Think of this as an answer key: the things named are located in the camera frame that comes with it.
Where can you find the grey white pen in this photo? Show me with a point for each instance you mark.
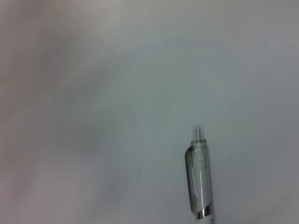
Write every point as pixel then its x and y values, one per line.
pixel 201 177

